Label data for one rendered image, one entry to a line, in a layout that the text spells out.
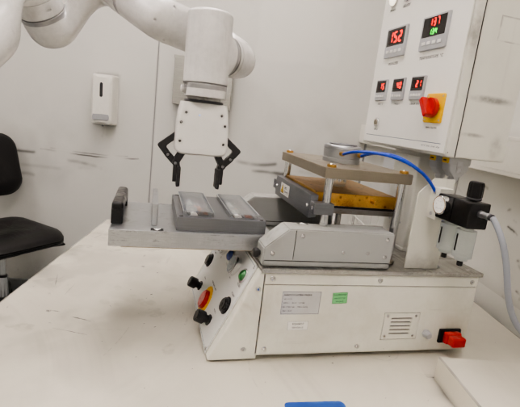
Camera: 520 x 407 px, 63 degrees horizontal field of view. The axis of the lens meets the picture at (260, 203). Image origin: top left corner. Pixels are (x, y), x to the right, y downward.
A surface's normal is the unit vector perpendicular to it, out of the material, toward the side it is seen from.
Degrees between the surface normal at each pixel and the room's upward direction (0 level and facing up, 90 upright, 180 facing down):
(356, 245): 90
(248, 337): 90
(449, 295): 90
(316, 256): 90
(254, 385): 0
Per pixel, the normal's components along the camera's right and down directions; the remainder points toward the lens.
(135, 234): 0.24, 0.22
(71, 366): 0.11, -0.97
